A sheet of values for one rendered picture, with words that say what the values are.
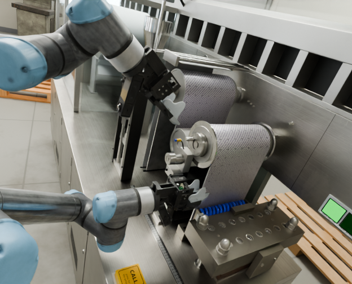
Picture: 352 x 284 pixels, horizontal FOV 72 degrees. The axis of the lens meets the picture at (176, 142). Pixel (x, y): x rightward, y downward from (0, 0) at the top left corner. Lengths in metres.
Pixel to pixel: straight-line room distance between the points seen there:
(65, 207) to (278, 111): 0.77
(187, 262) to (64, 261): 1.19
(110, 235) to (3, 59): 0.48
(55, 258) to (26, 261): 1.54
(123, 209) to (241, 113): 0.67
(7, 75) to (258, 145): 0.69
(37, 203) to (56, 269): 1.31
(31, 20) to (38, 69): 6.67
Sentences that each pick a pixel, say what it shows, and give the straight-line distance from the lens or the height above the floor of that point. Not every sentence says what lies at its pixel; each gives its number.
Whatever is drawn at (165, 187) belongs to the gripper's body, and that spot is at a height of 1.16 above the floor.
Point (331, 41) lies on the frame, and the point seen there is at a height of 1.62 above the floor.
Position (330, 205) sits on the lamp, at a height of 1.19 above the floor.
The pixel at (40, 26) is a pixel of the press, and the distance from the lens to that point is 7.08.
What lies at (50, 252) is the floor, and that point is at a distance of 1.97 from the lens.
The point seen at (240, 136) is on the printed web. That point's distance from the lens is 0.79.
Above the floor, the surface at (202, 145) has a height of 1.27.
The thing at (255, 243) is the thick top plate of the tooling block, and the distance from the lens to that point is 0.85.
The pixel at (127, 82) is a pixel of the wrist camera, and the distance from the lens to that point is 0.59.
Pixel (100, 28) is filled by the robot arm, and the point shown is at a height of 1.53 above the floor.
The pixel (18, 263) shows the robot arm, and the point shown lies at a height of 1.26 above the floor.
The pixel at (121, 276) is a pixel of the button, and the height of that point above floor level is 0.92.
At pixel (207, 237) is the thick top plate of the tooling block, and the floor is 1.03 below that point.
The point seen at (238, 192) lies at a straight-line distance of 0.94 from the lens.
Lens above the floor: 1.59
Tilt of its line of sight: 28 degrees down
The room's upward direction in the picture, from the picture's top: 16 degrees clockwise
